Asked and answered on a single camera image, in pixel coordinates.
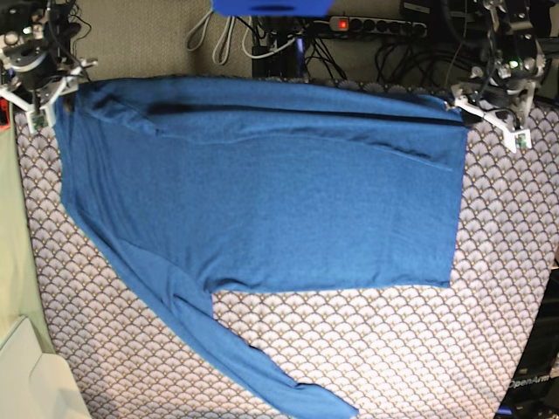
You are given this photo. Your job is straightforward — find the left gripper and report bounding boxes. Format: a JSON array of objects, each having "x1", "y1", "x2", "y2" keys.
[{"x1": 478, "y1": 79, "x2": 527, "y2": 118}]

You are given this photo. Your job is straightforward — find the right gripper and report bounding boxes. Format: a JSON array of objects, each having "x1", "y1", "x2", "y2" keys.
[{"x1": 15, "y1": 55, "x2": 74, "y2": 114}]

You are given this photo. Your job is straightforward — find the blue long-sleeve T-shirt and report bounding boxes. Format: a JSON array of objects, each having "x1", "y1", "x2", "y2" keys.
[{"x1": 54, "y1": 78, "x2": 467, "y2": 418}]

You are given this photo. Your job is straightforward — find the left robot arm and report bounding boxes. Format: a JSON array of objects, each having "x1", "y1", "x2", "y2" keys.
[{"x1": 471, "y1": 1, "x2": 546, "y2": 124}]

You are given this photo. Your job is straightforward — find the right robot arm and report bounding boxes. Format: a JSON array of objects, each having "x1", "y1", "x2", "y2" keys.
[{"x1": 1, "y1": 1, "x2": 85, "y2": 116}]

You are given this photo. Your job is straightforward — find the black power strip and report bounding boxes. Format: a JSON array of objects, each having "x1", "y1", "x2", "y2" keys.
[{"x1": 328, "y1": 16, "x2": 428, "y2": 38}]

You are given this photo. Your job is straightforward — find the patterned fan-print tablecloth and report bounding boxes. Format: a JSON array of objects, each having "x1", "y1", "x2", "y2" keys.
[{"x1": 15, "y1": 102, "x2": 558, "y2": 418}]

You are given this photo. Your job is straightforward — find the white plastic bin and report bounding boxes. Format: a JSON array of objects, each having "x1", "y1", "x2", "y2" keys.
[{"x1": 1, "y1": 316, "x2": 91, "y2": 418}]

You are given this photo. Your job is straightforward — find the black OpenArm box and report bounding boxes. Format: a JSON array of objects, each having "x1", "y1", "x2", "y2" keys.
[{"x1": 495, "y1": 268, "x2": 558, "y2": 418}]

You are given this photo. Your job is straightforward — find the grey looped cable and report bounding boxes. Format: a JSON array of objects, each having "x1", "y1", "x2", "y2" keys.
[{"x1": 186, "y1": 17, "x2": 239, "y2": 66}]

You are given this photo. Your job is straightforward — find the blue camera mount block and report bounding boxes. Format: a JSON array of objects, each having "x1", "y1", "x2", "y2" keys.
[{"x1": 211, "y1": 0, "x2": 333, "y2": 17}]

